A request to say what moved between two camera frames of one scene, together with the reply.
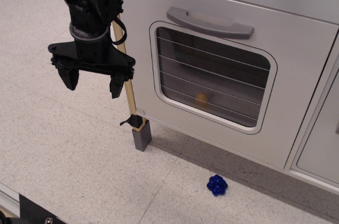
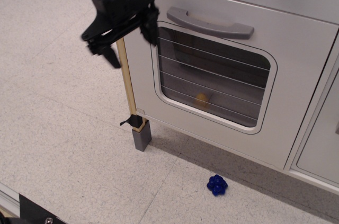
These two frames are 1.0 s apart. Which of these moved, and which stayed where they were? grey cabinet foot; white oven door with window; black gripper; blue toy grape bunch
Moved: black gripper
Stayed: grey cabinet foot; white oven door with window; blue toy grape bunch
